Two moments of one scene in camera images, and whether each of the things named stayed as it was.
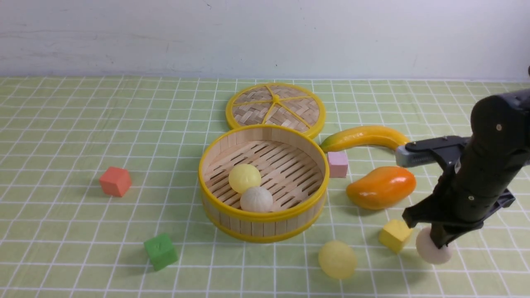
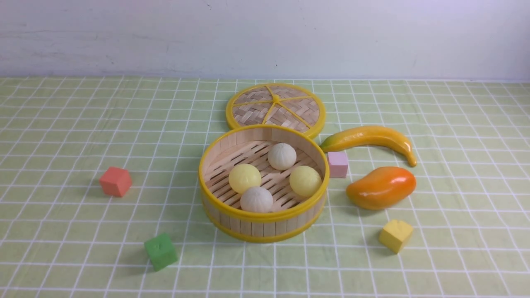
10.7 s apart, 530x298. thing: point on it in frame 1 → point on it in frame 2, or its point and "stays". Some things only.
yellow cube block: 394,235 stays
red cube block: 115,181 stays
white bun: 428,250 → 282,156
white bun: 256,199 stays
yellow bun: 337,259 → 305,181
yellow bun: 243,176 stays
